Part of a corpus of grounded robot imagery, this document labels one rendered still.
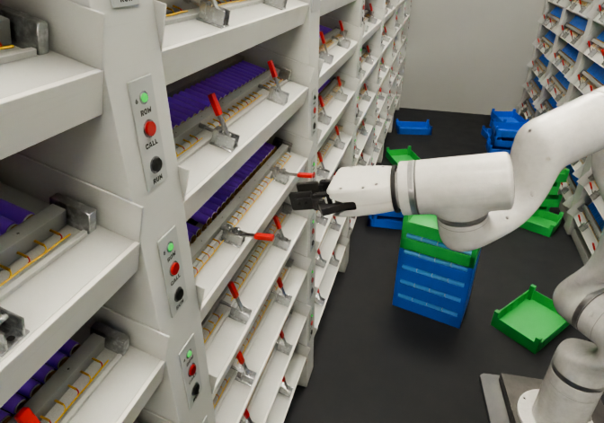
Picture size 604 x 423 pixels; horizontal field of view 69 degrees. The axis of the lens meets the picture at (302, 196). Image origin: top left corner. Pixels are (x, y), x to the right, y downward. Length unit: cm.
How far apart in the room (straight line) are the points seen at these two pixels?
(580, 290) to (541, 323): 105
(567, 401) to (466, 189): 79
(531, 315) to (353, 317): 79
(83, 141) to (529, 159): 61
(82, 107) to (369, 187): 40
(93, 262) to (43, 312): 7
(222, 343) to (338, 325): 112
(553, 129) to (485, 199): 16
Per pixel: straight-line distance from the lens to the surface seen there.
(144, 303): 59
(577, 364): 125
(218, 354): 89
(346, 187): 67
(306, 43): 109
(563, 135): 74
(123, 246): 52
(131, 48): 49
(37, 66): 45
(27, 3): 49
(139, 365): 64
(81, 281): 48
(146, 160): 51
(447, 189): 65
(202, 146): 72
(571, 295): 120
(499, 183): 65
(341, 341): 191
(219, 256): 79
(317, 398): 173
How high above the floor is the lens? 139
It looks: 29 degrees down
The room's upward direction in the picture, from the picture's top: straight up
